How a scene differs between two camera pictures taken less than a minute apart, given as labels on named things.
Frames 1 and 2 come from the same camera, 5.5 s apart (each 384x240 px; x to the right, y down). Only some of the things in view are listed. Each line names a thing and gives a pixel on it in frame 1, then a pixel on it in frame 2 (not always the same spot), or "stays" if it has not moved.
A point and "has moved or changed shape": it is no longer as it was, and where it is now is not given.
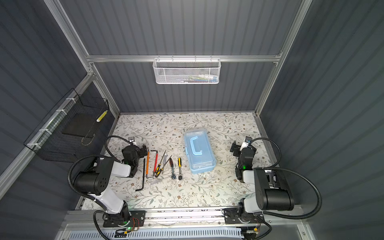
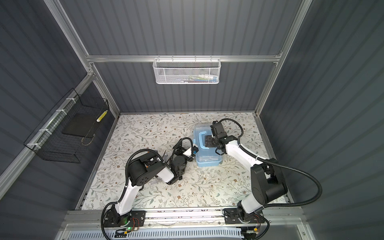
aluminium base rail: (276, 218) stays
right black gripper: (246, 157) -> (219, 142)
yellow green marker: (102, 116) stays
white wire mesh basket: (187, 71) stays
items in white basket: (200, 78) stays
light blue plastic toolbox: (199, 150) has moved or changed shape
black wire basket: (76, 129) stays
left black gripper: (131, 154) -> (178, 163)
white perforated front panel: (233, 234) stays
